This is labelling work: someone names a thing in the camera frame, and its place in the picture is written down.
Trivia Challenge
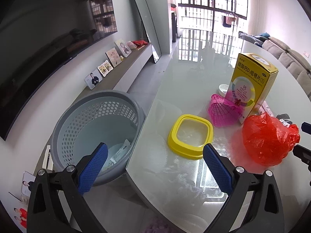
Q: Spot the photo with red-dressed figures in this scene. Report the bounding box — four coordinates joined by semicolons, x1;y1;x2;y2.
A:
12;207;28;229

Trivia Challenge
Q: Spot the yellow medicine box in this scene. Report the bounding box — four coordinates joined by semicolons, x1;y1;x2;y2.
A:
225;53;279;125

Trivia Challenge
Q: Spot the photo frame with grey picture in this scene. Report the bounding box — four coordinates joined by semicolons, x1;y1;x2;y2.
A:
115;39;132;57

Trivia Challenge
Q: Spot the pink plastic mesh basket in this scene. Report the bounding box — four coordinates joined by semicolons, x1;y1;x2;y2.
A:
208;94;243;128

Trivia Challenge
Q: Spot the long low television cabinet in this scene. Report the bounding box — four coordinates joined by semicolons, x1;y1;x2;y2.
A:
41;42;153;175

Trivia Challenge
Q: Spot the purple fluffy cloth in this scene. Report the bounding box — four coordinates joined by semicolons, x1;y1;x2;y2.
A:
143;217;175;233

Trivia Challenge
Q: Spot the grey wrapper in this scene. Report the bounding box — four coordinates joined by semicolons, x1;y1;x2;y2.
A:
277;114;293;127

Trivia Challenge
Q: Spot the photo frame with pale picture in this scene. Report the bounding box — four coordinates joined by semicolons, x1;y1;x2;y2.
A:
106;48;122;68

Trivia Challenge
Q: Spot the photo frame with dark-suited figure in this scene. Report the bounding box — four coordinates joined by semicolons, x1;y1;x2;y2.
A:
84;69;102;89

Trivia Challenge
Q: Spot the small standing portrait photo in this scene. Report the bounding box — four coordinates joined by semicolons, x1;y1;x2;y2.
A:
23;171;37;195

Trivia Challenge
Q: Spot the white paper packet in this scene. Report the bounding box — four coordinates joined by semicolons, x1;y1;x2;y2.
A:
110;139;133;165

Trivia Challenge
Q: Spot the red plastic bag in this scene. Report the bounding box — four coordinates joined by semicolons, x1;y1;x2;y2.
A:
242;112;300;167

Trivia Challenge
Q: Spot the black wall television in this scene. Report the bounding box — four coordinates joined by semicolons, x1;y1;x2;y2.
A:
0;0;118;141

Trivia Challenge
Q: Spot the grey sectional sofa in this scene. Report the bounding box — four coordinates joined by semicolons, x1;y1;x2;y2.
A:
261;36;311;90

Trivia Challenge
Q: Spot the plaid cloth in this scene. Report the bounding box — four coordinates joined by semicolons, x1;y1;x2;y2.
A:
238;31;263;45

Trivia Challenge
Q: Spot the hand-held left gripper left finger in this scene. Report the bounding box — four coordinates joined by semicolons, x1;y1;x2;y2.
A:
27;142;108;233

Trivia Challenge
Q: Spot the dark narrow cabinet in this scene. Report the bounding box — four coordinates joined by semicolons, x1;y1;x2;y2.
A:
171;3;179;42

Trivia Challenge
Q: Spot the yellow square plastic ring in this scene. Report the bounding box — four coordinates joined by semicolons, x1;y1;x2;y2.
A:
167;114;214;160

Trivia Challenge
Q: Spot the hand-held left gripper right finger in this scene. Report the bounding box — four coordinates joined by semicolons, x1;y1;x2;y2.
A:
203;143;285;233

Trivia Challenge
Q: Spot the tall black-framed mirror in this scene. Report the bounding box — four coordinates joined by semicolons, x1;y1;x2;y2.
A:
128;0;162;64

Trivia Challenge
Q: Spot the grey perforated waste basket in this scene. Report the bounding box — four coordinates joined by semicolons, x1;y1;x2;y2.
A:
50;90;147;187

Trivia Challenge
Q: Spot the scalloped photo frame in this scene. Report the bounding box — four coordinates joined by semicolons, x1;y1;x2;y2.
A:
97;60;113;77

